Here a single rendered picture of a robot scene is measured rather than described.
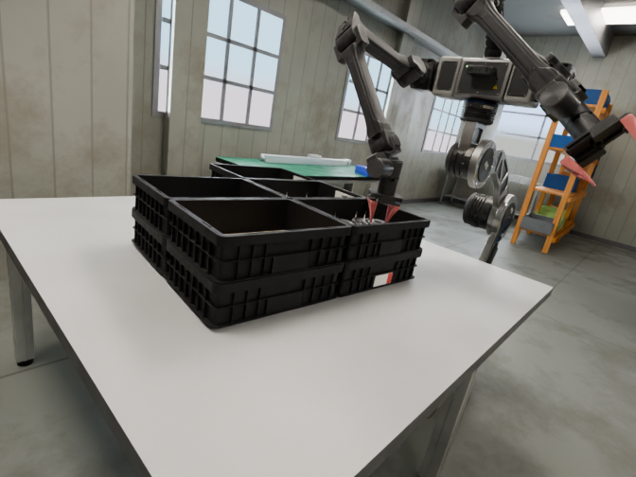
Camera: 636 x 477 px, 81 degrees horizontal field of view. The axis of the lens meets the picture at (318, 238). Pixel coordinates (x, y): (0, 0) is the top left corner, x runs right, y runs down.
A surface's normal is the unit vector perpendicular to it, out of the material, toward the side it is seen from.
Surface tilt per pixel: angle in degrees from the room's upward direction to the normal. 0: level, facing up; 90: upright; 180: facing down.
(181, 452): 0
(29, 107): 90
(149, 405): 0
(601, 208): 90
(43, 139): 90
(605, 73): 90
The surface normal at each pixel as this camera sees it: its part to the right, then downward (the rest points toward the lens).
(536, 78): -0.71, 0.04
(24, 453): 0.17, -0.94
